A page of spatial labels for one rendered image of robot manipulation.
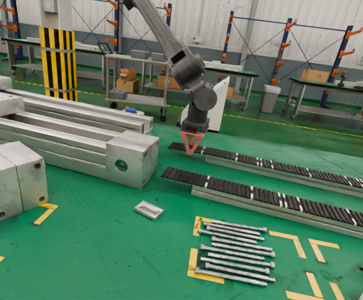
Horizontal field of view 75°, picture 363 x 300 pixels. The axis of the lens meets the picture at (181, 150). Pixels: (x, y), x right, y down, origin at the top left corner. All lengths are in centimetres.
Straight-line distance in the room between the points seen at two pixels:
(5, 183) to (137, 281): 26
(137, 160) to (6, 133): 35
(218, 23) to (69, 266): 799
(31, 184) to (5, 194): 4
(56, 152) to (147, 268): 37
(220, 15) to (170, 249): 796
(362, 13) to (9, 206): 898
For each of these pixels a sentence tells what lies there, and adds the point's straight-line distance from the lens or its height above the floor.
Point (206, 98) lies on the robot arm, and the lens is 58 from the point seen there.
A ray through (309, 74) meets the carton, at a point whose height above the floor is 91.
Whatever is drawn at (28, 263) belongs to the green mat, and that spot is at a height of 78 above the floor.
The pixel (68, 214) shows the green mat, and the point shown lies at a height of 78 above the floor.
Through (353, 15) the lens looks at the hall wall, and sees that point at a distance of 900.
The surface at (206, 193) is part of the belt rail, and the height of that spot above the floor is 79.
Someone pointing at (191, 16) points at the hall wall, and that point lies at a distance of 826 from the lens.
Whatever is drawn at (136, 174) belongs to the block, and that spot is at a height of 81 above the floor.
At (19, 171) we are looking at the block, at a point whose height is 86.
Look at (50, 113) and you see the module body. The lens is 88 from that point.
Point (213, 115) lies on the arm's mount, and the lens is 101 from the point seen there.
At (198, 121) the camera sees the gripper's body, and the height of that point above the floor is 90.
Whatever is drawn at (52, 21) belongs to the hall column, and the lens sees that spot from 406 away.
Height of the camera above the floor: 109
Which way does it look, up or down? 23 degrees down
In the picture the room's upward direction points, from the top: 8 degrees clockwise
